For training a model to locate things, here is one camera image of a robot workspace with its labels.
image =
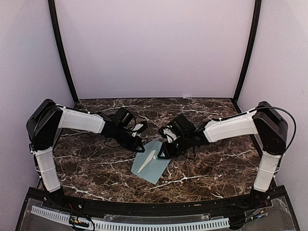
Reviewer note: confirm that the black front rail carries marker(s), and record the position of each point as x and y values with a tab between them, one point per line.
229	206

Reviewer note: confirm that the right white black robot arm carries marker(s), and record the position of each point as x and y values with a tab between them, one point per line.
264	121

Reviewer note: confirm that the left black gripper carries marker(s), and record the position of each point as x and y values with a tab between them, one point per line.
132	147

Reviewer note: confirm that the wrist black camera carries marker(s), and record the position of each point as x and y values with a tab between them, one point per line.
166	133
139	128

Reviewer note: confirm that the teal paper envelope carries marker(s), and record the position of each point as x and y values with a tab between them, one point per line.
155	168

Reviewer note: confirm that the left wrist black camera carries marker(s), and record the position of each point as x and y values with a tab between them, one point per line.
139	128

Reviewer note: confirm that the beige ornate letter paper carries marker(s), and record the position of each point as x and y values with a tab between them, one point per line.
148	159

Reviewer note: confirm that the white slotted cable duct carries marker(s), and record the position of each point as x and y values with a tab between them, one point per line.
125	223

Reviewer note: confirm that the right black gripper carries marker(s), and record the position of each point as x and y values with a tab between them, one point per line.
167	151

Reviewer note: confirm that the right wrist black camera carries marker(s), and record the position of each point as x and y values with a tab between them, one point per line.
166	133

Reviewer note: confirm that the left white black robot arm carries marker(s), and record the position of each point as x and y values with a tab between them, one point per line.
49	119

